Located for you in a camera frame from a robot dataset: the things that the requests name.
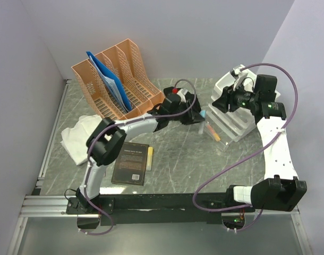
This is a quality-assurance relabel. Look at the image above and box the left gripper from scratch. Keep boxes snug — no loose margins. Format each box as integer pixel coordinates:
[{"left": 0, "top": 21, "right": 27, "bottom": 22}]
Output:
[{"left": 169, "top": 100, "right": 205, "bottom": 126}]

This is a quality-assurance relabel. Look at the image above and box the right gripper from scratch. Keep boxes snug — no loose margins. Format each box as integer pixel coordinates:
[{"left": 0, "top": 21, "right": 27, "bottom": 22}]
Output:
[{"left": 211, "top": 80, "right": 259, "bottom": 114}]

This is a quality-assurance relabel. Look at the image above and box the blue cap highlighter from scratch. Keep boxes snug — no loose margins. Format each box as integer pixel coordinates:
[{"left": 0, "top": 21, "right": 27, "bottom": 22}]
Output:
[{"left": 198, "top": 110, "right": 206, "bottom": 134}]

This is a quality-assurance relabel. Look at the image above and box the white plastic drawer unit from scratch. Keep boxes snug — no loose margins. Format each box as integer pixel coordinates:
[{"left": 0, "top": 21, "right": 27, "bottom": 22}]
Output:
[{"left": 203, "top": 64, "right": 281, "bottom": 152}]

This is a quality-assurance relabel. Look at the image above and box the orange cap pink highlighter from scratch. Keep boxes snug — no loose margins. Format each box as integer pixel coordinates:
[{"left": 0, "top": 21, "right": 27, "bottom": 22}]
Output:
[{"left": 206, "top": 123, "right": 220, "bottom": 142}]

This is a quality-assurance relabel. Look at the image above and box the yellow highlighter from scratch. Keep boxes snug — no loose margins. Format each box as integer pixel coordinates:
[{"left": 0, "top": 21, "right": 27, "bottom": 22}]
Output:
[{"left": 146, "top": 147, "right": 154, "bottom": 171}]

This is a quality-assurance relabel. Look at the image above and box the black book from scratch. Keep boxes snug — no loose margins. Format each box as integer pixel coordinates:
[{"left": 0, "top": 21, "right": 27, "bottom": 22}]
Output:
[{"left": 111, "top": 142, "right": 149, "bottom": 186}]

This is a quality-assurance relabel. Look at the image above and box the blue document folder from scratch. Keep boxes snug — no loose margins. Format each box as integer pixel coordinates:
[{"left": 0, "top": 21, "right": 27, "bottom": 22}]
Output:
[{"left": 86, "top": 51, "right": 132, "bottom": 113}]

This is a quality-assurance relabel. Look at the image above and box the black cloth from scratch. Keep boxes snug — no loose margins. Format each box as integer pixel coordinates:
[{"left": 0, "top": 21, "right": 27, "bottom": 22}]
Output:
[{"left": 163, "top": 87, "right": 174, "bottom": 97}]

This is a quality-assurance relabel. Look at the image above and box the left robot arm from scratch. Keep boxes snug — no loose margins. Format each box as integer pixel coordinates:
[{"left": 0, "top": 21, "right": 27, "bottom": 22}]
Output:
[{"left": 66, "top": 87, "right": 204, "bottom": 215}]

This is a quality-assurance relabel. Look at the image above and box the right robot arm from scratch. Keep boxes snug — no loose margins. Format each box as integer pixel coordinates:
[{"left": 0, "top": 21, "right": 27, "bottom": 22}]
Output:
[{"left": 211, "top": 73, "right": 307, "bottom": 212}]

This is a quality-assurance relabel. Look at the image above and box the peach plastic file organizer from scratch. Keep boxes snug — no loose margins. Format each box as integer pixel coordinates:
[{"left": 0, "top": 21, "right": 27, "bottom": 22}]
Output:
[{"left": 72, "top": 39, "right": 165, "bottom": 120}]

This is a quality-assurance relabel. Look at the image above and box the white cloth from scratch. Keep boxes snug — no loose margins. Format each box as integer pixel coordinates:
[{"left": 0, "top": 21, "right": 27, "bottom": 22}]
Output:
[{"left": 61, "top": 115, "right": 102, "bottom": 166}]

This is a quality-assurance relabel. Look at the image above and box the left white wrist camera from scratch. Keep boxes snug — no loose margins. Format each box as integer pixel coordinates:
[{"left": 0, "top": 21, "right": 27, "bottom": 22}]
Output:
[{"left": 172, "top": 88, "right": 188, "bottom": 103}]

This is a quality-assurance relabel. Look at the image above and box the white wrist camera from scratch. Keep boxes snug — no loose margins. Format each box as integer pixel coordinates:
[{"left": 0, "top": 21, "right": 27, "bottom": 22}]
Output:
[
  {"left": 172, "top": 88, "right": 188, "bottom": 103},
  {"left": 230, "top": 66, "right": 249, "bottom": 91}
]

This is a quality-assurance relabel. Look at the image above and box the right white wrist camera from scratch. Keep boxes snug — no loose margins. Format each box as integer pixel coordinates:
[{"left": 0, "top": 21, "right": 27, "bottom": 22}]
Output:
[{"left": 230, "top": 66, "right": 249, "bottom": 91}]

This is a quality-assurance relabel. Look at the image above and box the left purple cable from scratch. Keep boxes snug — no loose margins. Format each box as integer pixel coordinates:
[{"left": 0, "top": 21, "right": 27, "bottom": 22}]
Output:
[{"left": 79, "top": 79, "right": 198, "bottom": 236}]

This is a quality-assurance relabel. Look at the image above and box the purple cable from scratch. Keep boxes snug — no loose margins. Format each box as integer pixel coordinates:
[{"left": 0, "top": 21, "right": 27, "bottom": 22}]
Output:
[
  {"left": 79, "top": 79, "right": 198, "bottom": 236},
  {"left": 192, "top": 63, "right": 298, "bottom": 232}
]

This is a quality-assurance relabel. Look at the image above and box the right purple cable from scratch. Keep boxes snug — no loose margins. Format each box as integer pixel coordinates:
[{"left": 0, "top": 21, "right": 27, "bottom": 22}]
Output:
[{"left": 192, "top": 63, "right": 298, "bottom": 232}]

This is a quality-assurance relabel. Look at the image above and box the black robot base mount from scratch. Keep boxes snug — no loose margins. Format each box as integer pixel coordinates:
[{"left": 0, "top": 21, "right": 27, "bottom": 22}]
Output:
[{"left": 66, "top": 193, "right": 221, "bottom": 229}]

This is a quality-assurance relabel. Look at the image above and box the aluminium rail frame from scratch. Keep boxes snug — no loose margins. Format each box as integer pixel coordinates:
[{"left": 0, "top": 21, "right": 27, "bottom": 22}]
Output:
[{"left": 6, "top": 79, "right": 313, "bottom": 255}]

